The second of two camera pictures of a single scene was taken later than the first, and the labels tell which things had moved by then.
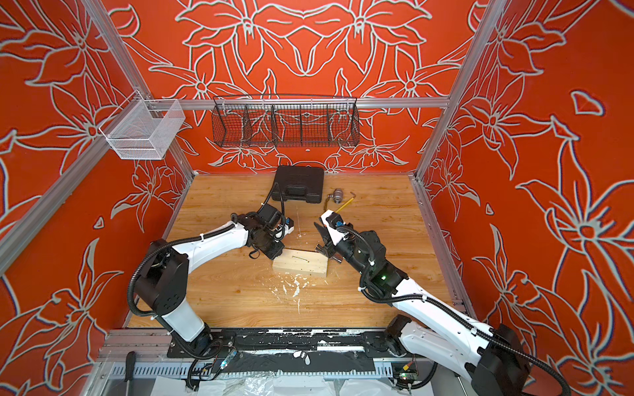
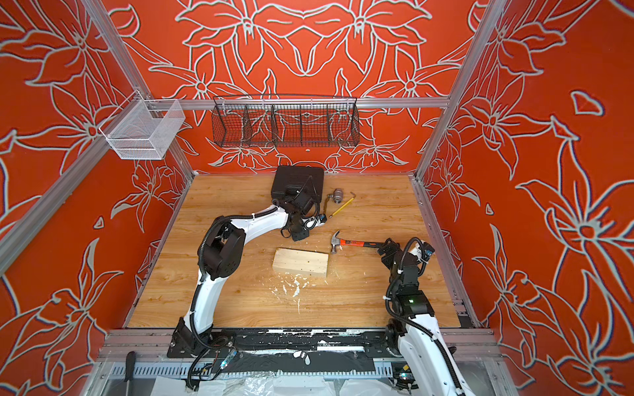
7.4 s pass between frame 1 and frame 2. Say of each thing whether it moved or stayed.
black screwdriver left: stayed
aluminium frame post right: stayed
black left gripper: moved
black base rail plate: stayed
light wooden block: stayed
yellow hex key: stayed
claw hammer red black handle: moved
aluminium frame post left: stayed
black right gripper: moved
